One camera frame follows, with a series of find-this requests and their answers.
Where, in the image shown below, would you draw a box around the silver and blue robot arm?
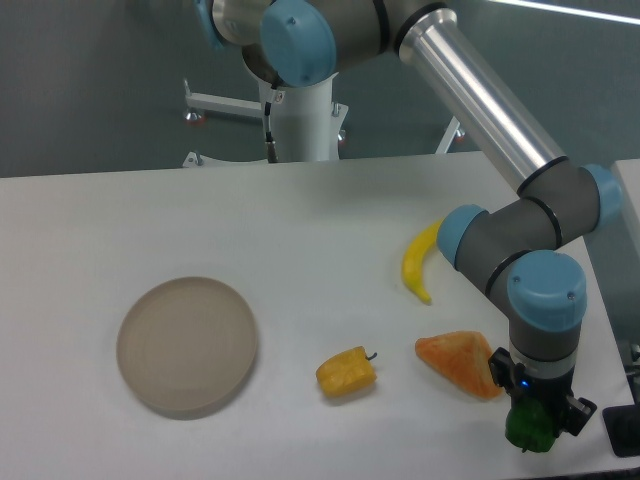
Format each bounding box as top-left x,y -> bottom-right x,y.
195,1 -> 622,449

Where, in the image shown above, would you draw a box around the beige round plate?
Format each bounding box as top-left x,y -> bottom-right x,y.
116,277 -> 259,420

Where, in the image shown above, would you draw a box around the black device at table edge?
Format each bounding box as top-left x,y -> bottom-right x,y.
601,339 -> 640,458

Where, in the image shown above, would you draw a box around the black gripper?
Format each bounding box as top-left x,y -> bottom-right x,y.
488,348 -> 597,436

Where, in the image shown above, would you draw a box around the yellow toy banana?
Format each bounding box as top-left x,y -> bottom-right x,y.
400,219 -> 444,305

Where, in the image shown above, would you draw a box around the green toy pepper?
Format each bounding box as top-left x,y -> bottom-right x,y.
505,397 -> 556,453

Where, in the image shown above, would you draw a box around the black cable on pedestal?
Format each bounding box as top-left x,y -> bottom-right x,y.
263,69 -> 281,165

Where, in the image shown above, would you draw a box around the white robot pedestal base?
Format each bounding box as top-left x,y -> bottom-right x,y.
180,74 -> 467,169

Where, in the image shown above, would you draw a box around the yellow toy bell pepper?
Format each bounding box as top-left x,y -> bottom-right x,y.
316,346 -> 378,398

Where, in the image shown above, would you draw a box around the orange toy fruit wedge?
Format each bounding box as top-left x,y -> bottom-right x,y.
415,331 -> 502,400

